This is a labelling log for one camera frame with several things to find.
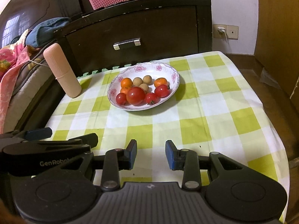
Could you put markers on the small orange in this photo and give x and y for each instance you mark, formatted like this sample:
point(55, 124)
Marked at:
point(126, 83)
point(125, 90)
point(160, 81)

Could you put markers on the metal drawer handle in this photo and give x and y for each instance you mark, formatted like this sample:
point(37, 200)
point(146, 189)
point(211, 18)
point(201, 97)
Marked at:
point(130, 43)

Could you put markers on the pink ribbed cylindrical case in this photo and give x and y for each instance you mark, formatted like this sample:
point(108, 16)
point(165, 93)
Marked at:
point(62, 71)

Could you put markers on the red cherry tomato right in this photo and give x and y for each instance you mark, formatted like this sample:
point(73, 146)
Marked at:
point(162, 91)

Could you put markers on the brown longan front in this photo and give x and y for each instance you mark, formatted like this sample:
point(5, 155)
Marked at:
point(137, 81)

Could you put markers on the red cherry tomato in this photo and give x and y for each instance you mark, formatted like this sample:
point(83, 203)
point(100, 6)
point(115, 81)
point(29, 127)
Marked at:
point(162, 91)
point(121, 99)
point(151, 98)

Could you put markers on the brown longan back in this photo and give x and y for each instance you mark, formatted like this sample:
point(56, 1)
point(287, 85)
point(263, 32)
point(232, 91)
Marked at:
point(147, 80)

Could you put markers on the large red tomato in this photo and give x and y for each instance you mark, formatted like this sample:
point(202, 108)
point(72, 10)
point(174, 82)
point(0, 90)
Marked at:
point(135, 96)

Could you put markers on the white charger plug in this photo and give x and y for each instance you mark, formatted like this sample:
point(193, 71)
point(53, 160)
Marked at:
point(222, 31)

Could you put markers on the white floral bowl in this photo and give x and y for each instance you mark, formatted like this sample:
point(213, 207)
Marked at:
point(156, 70)

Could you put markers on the pink floral blanket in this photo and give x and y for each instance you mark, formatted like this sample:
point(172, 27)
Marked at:
point(13, 57)

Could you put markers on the green foam mat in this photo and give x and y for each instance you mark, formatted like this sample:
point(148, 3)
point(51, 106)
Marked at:
point(106, 69)

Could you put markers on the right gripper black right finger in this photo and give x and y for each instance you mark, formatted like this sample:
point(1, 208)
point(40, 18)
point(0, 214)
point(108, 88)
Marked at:
point(189, 162)

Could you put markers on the red cherry tomato middle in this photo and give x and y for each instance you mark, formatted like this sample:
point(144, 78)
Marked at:
point(151, 98)

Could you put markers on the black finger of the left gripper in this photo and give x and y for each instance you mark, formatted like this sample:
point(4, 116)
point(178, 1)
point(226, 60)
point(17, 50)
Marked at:
point(90, 139)
point(38, 134)

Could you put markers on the blue garment on bed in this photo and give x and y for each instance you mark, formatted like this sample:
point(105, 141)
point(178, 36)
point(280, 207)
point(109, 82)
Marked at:
point(43, 33)

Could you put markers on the brown wooden wardrobe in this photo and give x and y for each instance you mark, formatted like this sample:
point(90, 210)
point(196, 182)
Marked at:
point(277, 43)

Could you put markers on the dark wooden nightstand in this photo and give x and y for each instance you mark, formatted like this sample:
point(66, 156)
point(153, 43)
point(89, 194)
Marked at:
point(167, 28)

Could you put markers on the green white checkered tablecloth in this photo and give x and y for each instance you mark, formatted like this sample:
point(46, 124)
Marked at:
point(213, 109)

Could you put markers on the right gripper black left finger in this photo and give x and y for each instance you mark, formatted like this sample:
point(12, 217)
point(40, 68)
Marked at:
point(114, 161)

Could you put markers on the wall power socket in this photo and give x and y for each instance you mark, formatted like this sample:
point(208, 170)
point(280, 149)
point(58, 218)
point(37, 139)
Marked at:
point(231, 30)

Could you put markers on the brown longan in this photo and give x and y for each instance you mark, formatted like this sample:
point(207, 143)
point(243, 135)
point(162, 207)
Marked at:
point(137, 81)
point(145, 87)
point(147, 80)

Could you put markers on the red cherry tomato left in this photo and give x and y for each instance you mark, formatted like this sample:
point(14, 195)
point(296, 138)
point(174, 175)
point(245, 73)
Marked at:
point(121, 99)

